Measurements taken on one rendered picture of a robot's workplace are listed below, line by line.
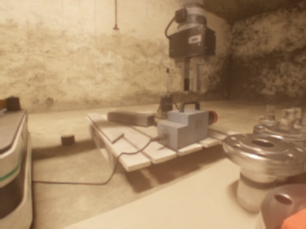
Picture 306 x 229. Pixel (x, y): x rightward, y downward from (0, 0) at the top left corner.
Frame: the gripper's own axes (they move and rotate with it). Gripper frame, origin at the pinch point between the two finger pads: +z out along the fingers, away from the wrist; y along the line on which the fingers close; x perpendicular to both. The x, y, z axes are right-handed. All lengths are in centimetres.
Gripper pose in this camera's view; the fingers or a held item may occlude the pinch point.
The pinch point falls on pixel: (190, 84)
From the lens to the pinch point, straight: 87.6
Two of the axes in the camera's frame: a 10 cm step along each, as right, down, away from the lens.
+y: 6.6, 1.3, -7.4
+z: 0.0, 9.8, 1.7
